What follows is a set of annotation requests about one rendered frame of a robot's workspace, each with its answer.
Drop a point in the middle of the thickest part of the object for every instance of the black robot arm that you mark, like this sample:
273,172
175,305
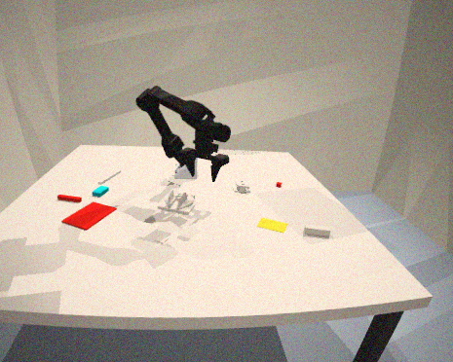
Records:
190,111

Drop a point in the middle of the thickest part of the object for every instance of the teal rectangular block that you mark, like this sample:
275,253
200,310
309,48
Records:
100,191

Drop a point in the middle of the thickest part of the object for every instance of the yellow flat plate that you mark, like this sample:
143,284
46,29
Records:
272,225

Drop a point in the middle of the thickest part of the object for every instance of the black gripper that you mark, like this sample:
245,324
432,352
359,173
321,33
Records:
202,151

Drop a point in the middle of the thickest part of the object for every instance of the red flat bar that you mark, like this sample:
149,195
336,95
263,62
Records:
69,198

